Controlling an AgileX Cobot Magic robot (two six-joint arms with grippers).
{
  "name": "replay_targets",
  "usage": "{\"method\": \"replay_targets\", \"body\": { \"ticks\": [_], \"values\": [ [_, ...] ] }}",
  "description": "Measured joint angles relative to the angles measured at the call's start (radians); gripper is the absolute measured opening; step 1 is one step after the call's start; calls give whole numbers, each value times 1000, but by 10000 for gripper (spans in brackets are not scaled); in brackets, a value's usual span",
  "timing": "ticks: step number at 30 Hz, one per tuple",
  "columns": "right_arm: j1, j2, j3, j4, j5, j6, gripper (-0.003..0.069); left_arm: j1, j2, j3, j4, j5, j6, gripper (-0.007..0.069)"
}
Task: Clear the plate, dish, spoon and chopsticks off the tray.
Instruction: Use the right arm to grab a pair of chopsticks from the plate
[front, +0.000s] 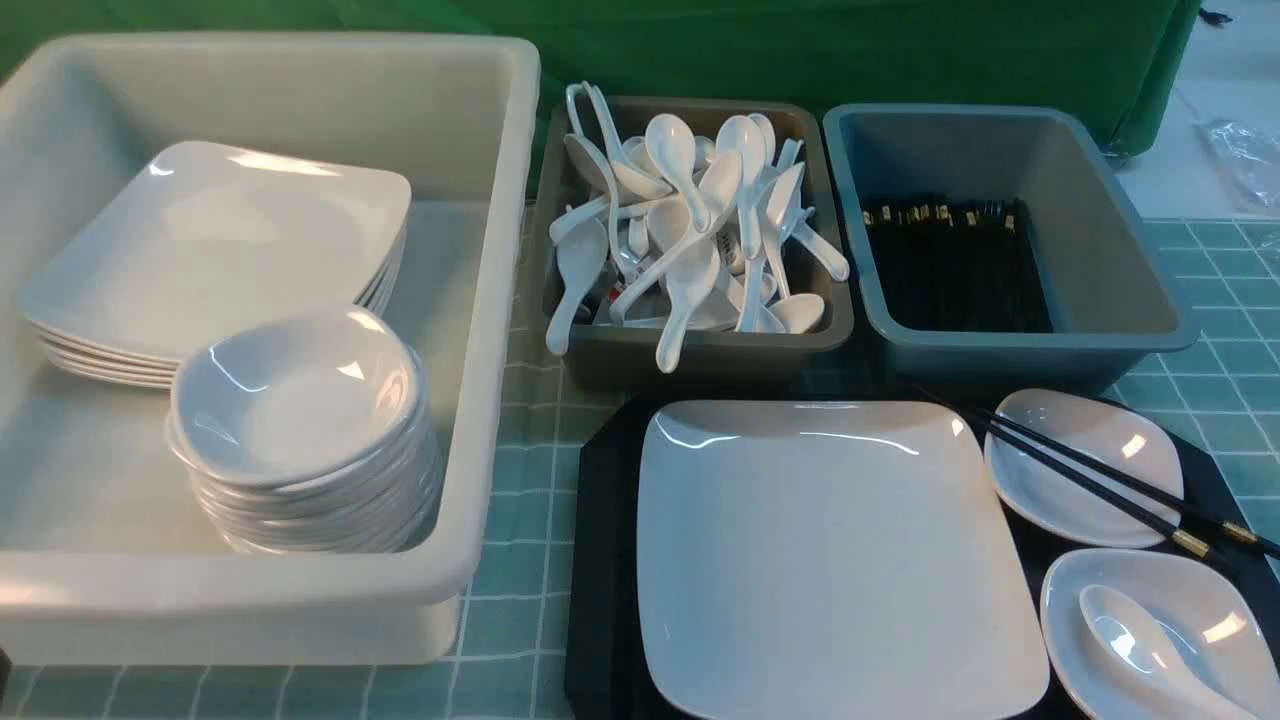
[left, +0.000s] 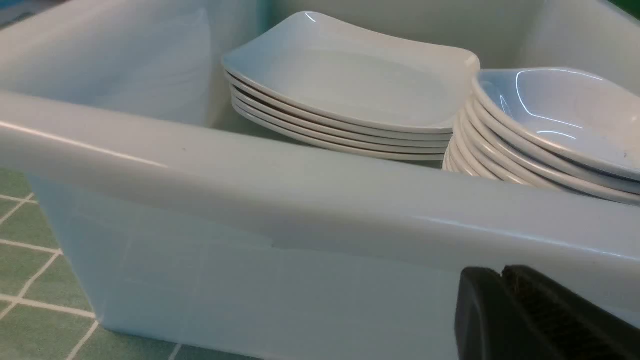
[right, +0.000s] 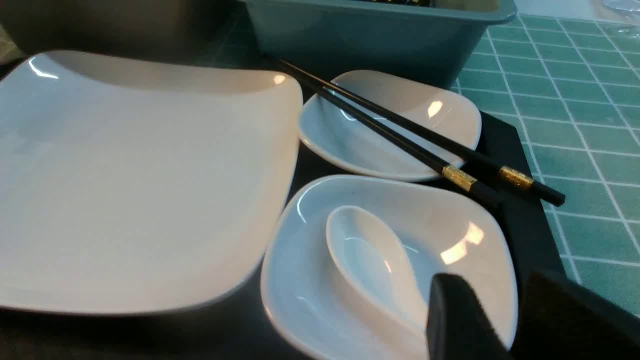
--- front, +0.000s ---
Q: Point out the large white square rice plate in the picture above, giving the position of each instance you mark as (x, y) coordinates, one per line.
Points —
(829, 560)

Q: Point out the black chopstick gold band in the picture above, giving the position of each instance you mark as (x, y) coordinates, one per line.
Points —
(1052, 453)
(1086, 471)

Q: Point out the white soup spoon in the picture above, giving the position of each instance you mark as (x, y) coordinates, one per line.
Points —
(1141, 647)

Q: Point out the brown plastic spoon bin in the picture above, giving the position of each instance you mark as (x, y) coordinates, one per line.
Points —
(622, 360)

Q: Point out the pile of white soup spoons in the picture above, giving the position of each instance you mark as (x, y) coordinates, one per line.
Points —
(683, 232)

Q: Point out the bundle of black chopsticks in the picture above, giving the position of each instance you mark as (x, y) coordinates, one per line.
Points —
(957, 266)

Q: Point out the stack of white small bowls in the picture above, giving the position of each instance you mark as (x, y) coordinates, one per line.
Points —
(313, 434)

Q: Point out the grey-blue plastic chopstick bin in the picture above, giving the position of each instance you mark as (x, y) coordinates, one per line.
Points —
(1110, 303)

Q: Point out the stack of white square plates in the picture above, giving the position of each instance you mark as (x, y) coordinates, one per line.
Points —
(209, 240)

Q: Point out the green cloth backdrop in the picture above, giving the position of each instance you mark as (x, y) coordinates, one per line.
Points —
(1110, 64)

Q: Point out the large white plastic tub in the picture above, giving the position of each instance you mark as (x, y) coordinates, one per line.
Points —
(107, 558)

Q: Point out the teal checkered table mat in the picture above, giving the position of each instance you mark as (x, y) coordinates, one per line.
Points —
(1220, 394)

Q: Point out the clear plastic bag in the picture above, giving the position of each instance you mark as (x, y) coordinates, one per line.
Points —
(1247, 160)

